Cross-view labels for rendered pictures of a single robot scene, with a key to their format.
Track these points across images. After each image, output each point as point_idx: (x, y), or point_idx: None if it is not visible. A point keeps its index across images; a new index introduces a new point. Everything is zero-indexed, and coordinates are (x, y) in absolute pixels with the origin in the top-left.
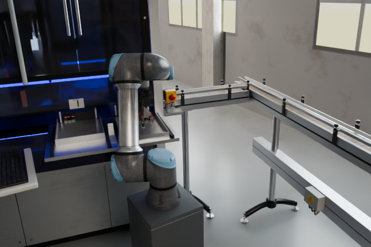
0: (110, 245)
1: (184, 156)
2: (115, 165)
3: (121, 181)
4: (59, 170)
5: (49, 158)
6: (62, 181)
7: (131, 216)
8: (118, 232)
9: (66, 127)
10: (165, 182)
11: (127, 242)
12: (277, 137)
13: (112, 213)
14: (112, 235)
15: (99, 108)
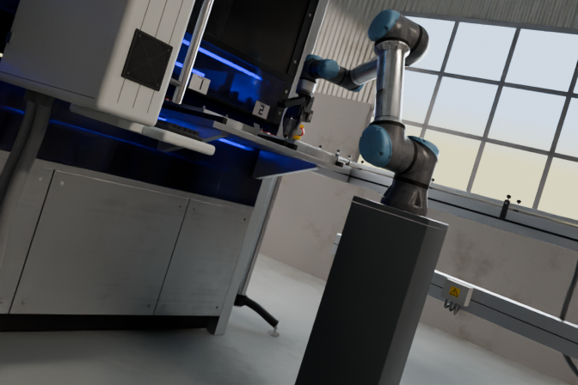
0: (150, 345)
1: (260, 234)
2: (387, 134)
3: (384, 160)
4: (131, 181)
5: (220, 124)
6: (125, 202)
7: (355, 225)
8: (151, 333)
9: None
10: (429, 176)
11: (175, 345)
12: None
13: (165, 289)
14: (143, 333)
15: (207, 109)
